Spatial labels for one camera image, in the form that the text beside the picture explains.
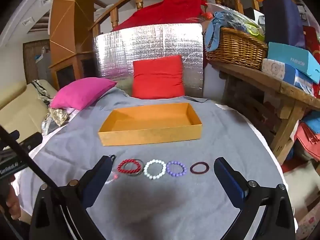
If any grey blanket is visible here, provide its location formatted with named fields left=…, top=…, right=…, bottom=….
left=19, top=87, right=285, bottom=240

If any black and white cloth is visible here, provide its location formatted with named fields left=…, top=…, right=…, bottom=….
left=31, top=79, right=54, bottom=105

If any wooden stair railing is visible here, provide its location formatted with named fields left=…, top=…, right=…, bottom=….
left=90, top=0, right=278, bottom=32

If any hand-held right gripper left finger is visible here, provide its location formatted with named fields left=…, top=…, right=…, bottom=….
left=30, top=155, right=116, bottom=240

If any dark maroon ring bangle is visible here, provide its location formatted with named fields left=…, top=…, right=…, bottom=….
left=190, top=162, right=210, bottom=174

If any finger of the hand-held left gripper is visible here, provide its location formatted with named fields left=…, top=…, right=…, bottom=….
left=20, top=132, right=43, bottom=153

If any thin black bangle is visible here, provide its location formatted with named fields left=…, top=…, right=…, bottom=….
left=124, top=158, right=145, bottom=177

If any gold patterned cloth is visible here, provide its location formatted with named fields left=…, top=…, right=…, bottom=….
left=41, top=107, right=71, bottom=131

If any red bead bracelet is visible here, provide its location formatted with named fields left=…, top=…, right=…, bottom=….
left=117, top=159, right=141, bottom=175

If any silver foil sheet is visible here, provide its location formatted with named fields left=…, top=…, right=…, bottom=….
left=93, top=22, right=204, bottom=98

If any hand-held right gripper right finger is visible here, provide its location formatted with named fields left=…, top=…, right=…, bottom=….
left=214, top=157, right=297, bottom=240

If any wooden cabinet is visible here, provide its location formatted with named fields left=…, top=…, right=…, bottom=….
left=49, top=0, right=97, bottom=91

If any clear plastic bag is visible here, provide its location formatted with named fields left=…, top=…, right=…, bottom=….
left=225, top=11, right=265, bottom=42

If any red pillow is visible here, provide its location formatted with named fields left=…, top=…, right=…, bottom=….
left=132, top=55, right=186, bottom=99

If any person's left hand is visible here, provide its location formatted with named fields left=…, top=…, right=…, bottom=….
left=0, top=177, right=22, bottom=222

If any wooden bench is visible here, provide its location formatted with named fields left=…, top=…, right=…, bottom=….
left=207, top=60, right=320, bottom=158

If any pink red shopping bag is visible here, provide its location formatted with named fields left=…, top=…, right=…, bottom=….
left=294, top=122, right=320, bottom=162

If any wicker basket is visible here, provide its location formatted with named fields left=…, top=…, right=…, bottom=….
left=205, top=27, right=268, bottom=71

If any blue cloth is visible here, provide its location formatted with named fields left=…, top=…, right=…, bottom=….
left=205, top=12, right=226, bottom=52

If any wooden door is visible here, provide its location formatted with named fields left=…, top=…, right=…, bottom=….
left=22, top=39, right=51, bottom=86

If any white patterned box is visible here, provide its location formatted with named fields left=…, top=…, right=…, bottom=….
left=261, top=58, right=314, bottom=96

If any red cloth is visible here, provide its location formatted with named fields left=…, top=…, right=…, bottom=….
left=111, top=0, right=208, bottom=32

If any red gift bag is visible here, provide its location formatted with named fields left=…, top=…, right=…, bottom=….
left=302, top=26, right=320, bottom=55

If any orange cardboard box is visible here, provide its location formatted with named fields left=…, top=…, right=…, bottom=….
left=98, top=102, right=202, bottom=146

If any beige sofa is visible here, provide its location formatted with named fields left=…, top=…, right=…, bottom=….
left=0, top=80, right=58, bottom=145

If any white bedsheet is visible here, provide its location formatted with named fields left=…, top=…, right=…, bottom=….
left=19, top=102, right=299, bottom=230

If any blue cardboard box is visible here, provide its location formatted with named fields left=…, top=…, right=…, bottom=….
left=267, top=42, right=320, bottom=84

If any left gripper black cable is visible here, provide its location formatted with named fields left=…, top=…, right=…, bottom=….
left=0, top=124, right=67, bottom=202

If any purple bead bracelet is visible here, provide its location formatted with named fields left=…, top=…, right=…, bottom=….
left=166, top=160, right=187, bottom=176

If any navy fabric bag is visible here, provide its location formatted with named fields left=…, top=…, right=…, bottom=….
left=261, top=0, right=306, bottom=49

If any white bead bracelet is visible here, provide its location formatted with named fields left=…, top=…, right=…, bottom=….
left=144, top=159, right=167, bottom=180

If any teal cloth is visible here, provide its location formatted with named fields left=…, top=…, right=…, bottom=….
left=301, top=110, right=320, bottom=134

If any pink pillow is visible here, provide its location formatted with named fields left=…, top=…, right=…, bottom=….
left=49, top=78, right=117, bottom=111

